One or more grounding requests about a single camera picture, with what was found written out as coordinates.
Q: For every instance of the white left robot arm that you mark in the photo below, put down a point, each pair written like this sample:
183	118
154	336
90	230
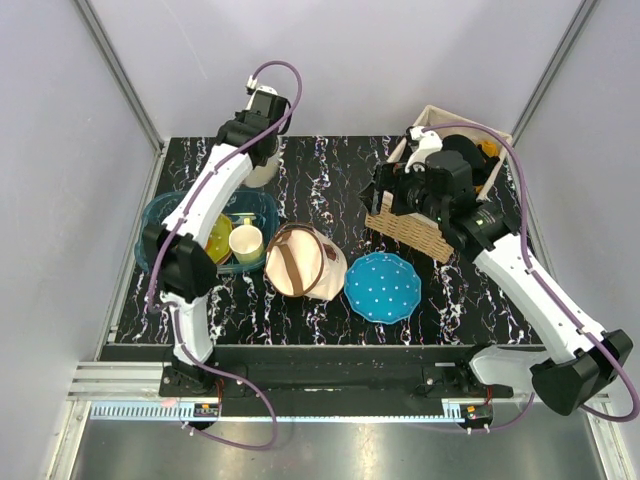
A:
182	274

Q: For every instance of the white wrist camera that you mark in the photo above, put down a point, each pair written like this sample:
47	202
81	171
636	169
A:
423	143
253	87

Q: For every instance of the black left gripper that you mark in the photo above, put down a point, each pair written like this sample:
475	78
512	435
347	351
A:
241	116

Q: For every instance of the cream capybara pouch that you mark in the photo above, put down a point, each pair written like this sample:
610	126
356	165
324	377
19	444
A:
303	262

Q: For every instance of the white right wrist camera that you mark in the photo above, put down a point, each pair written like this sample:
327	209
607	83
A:
423	143

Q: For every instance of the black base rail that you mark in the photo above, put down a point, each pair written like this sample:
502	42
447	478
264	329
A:
319	382

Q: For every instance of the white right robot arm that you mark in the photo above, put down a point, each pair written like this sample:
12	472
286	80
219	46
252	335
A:
580	358

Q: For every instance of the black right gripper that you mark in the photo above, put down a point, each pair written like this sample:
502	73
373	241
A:
392	176

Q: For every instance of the wicker basket with liner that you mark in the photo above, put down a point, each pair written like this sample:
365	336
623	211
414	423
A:
439	240

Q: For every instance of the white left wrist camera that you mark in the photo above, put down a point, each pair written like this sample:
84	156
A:
253	87

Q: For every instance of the teal plastic bin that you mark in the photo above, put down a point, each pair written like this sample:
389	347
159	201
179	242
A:
259	206

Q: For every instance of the blue dotted plate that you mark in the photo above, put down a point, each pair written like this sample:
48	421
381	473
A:
382	288

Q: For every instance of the cream paper cup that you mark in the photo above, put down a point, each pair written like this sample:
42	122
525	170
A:
246	243

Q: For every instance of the black bra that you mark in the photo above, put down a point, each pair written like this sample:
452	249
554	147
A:
462	145

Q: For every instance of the yellow black garment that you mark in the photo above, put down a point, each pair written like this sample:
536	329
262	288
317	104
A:
490	157

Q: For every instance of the yellow dotted plate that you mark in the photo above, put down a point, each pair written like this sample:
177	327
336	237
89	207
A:
217	247

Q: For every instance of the white mesh laundry bag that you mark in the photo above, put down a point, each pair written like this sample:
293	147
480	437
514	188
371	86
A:
262	175

